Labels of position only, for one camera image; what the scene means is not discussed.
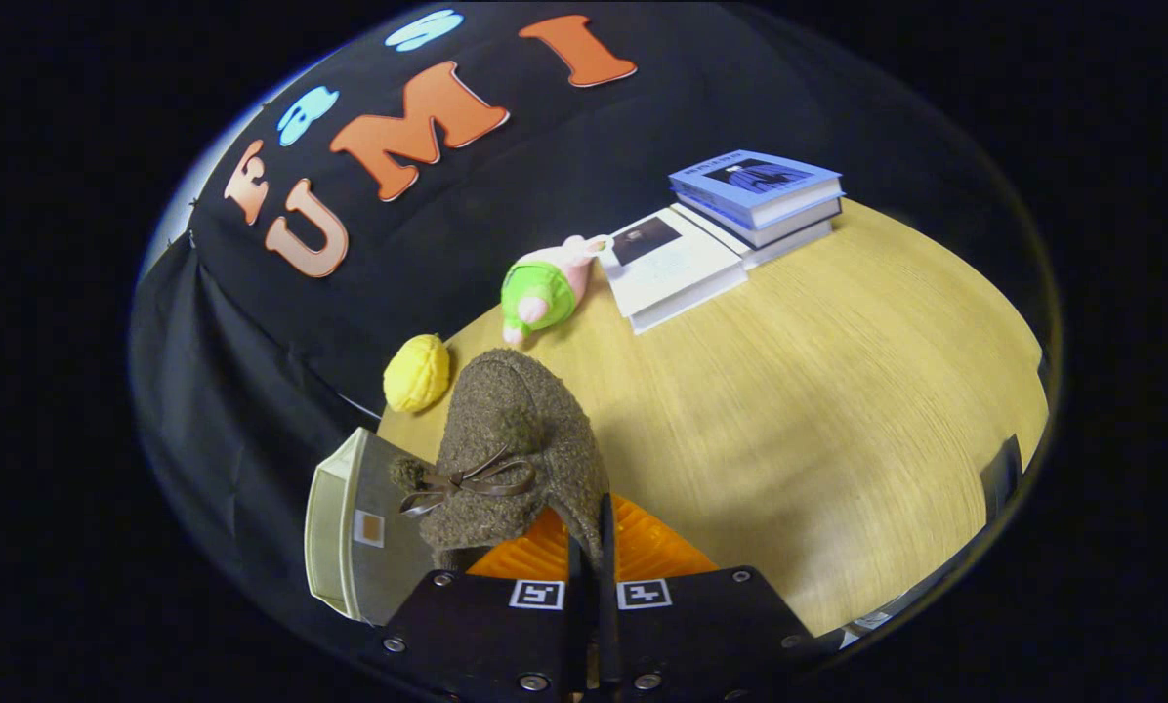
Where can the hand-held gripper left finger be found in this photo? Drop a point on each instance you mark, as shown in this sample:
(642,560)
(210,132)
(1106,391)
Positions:
(477,635)

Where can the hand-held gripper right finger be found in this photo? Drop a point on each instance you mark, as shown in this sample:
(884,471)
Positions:
(607,625)

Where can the beige grey storage box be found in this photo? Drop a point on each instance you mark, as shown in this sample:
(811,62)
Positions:
(335,527)

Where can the brown fuzzy slipper shoe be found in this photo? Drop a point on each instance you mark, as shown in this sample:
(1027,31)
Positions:
(516,410)

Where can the yellow knitted plush toy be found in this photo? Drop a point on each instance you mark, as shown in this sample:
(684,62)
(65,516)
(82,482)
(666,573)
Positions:
(416,374)

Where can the green and pink plush toy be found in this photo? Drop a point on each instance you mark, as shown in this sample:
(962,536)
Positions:
(540,293)

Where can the black backdrop cloth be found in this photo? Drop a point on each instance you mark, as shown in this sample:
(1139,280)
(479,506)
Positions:
(232,371)

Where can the white book with dark photo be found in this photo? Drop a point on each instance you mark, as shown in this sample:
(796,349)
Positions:
(672,268)

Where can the plain white book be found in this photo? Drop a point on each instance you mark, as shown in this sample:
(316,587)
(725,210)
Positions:
(789,239)

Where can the blue cover book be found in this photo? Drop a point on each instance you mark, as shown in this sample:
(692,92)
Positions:
(750,181)

